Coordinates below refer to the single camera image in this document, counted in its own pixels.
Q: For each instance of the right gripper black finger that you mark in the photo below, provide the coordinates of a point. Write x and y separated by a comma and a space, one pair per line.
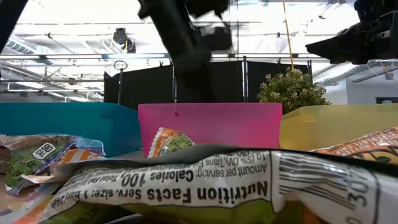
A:
342, 46

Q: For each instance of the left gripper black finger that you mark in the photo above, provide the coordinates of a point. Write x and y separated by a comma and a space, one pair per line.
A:
194, 84

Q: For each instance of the green orange wrapper granola bar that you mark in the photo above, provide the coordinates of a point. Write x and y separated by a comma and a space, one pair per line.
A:
217, 180
367, 144
169, 143

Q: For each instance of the blue wrapper granola bar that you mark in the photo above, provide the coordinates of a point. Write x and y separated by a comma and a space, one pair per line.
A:
93, 145

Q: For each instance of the green ninety calorie granola bar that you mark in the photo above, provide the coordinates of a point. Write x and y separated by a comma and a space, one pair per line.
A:
28, 161

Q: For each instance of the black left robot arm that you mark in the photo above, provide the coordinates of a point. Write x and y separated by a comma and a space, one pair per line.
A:
164, 18

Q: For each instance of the orange white wrapper granola bar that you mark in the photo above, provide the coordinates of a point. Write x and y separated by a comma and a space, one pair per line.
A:
77, 155

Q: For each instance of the pastel wrapper granola bar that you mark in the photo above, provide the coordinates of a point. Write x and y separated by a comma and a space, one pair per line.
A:
18, 205

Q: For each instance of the pink translucent plastic bin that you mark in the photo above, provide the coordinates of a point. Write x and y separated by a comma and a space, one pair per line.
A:
217, 124

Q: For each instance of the black backdrop panel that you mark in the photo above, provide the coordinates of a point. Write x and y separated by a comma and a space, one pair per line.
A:
140, 87

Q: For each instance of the green artificial potted plant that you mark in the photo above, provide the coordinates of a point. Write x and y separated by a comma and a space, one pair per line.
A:
292, 90

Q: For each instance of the yellow translucent plastic bin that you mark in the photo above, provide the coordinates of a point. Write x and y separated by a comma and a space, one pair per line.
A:
326, 124

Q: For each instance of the blue plastic bin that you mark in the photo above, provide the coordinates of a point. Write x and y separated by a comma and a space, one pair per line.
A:
77, 121

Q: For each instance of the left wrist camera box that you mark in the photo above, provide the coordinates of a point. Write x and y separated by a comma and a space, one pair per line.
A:
214, 37

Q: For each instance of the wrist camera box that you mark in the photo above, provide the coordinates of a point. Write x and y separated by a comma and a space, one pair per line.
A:
376, 7
214, 37

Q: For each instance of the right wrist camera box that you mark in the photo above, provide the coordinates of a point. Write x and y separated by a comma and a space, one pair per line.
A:
376, 7

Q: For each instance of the overhead camera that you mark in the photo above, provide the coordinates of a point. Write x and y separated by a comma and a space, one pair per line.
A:
122, 36

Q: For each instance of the overhead metal frame rail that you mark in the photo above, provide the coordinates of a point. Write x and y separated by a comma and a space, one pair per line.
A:
77, 56

